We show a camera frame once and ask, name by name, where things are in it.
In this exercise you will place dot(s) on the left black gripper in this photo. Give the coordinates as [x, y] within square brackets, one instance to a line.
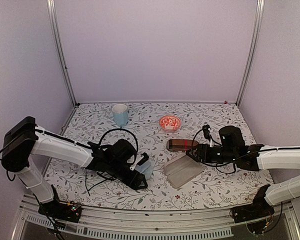
[133, 182]

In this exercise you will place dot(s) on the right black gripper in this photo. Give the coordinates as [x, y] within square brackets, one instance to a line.
[201, 149]

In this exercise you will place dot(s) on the blue cleaning cloth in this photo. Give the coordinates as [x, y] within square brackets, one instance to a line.
[146, 169]

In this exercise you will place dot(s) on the brown striped glasses case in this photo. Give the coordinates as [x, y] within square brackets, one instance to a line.
[180, 145]

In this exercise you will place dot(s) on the pink translucent plastic cup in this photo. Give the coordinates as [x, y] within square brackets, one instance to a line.
[181, 170]

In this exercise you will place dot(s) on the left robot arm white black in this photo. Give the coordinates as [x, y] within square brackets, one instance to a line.
[27, 138]

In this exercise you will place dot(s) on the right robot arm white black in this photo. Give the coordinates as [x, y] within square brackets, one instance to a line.
[256, 157]

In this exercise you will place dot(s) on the black sunglasses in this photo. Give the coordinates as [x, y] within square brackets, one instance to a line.
[105, 178]

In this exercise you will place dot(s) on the floral patterned table mat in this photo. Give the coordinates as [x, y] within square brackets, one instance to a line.
[213, 188]

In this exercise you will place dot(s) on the red patterned small bowl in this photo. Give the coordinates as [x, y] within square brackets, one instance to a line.
[170, 123]

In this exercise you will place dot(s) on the light blue paper cup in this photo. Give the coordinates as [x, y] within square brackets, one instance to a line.
[120, 114]

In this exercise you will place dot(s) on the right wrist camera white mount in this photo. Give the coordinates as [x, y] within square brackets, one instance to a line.
[207, 134]

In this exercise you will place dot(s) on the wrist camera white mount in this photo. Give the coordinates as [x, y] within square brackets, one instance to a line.
[141, 158]
[207, 134]

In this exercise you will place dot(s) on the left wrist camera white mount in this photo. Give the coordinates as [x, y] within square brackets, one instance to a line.
[141, 158]

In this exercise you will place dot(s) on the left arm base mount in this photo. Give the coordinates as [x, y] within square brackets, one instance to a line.
[70, 211]

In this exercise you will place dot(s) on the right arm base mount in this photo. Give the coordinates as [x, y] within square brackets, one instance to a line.
[259, 208]

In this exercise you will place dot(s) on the right aluminium frame post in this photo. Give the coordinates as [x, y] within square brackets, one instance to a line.
[251, 53]

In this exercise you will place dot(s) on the aluminium frame post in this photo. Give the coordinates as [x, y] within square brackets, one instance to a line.
[251, 53]
[51, 8]

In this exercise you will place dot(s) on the left aluminium frame post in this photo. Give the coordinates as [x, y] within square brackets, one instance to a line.
[51, 8]

